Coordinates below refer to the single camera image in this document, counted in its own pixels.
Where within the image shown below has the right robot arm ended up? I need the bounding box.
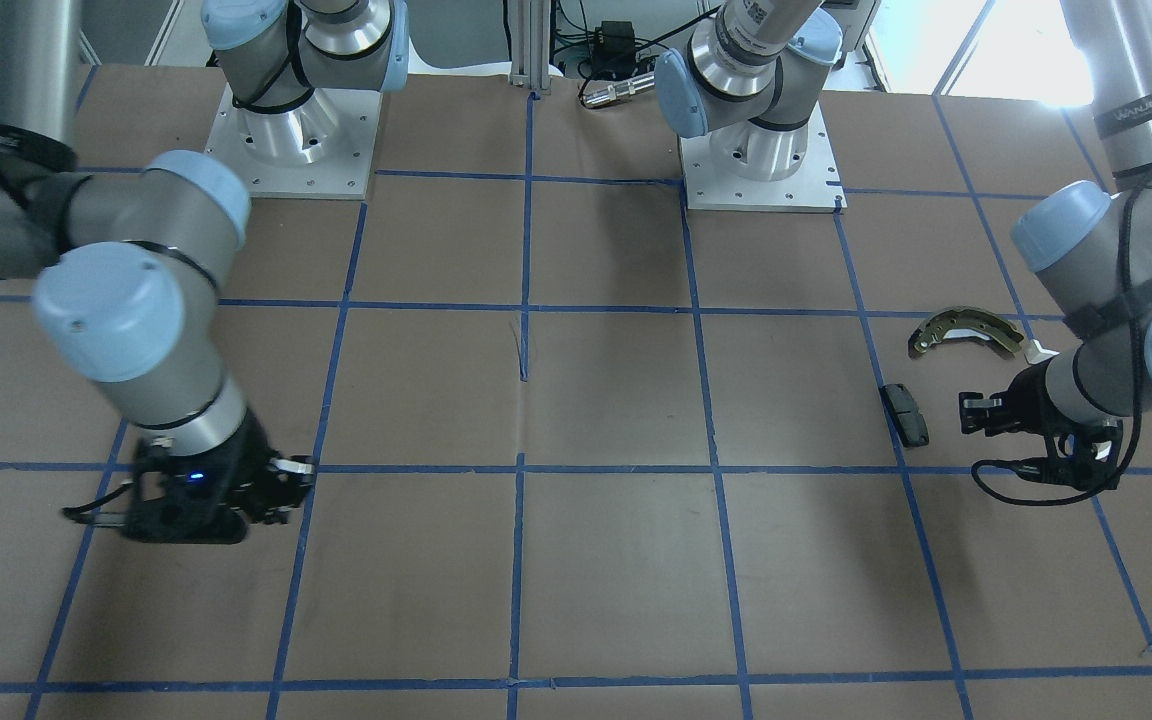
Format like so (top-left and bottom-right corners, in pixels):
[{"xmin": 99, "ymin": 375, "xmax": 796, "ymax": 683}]
[{"xmin": 0, "ymin": 1, "xmax": 410, "ymax": 544}]

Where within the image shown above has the aluminium frame post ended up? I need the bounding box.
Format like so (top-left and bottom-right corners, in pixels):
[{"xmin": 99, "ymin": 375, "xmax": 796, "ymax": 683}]
[{"xmin": 505, "ymin": 0, "xmax": 553, "ymax": 99}]

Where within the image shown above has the white curved plastic part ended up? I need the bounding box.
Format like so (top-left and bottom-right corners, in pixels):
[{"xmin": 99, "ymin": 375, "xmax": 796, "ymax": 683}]
[{"xmin": 1020, "ymin": 338, "xmax": 1060, "ymax": 366}]

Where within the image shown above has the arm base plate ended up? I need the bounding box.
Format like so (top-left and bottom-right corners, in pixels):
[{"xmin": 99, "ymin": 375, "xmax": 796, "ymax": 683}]
[
  {"xmin": 205, "ymin": 88, "xmax": 385, "ymax": 200},
  {"xmin": 679, "ymin": 106, "xmax": 849, "ymax": 213}
]

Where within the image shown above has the olive green brake shoe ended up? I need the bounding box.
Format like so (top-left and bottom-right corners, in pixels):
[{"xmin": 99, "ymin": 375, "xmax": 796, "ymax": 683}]
[{"xmin": 908, "ymin": 306, "xmax": 1025, "ymax": 357}]

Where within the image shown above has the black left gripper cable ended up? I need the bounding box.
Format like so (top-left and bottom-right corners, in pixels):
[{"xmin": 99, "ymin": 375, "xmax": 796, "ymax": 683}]
[{"xmin": 971, "ymin": 0, "xmax": 1152, "ymax": 507}]

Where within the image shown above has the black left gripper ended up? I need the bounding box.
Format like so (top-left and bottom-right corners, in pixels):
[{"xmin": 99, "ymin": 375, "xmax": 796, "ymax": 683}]
[{"xmin": 957, "ymin": 361, "xmax": 1124, "ymax": 493}]

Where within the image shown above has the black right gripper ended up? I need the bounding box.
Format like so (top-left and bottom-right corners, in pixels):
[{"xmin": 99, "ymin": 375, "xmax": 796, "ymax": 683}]
[{"xmin": 122, "ymin": 410, "xmax": 317, "ymax": 544}]

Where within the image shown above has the black brake pad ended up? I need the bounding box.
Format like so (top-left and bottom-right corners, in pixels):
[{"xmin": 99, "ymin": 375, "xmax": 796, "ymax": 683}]
[{"xmin": 879, "ymin": 382, "xmax": 931, "ymax": 448}]

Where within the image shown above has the silver metal connector plug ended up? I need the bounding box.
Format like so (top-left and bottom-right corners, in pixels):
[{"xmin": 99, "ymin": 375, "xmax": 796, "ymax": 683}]
[{"xmin": 579, "ymin": 71, "xmax": 655, "ymax": 109}]

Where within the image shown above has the black power adapter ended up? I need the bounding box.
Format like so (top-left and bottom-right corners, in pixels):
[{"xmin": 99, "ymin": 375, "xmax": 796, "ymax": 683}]
[{"xmin": 591, "ymin": 20, "xmax": 636, "ymax": 67}]

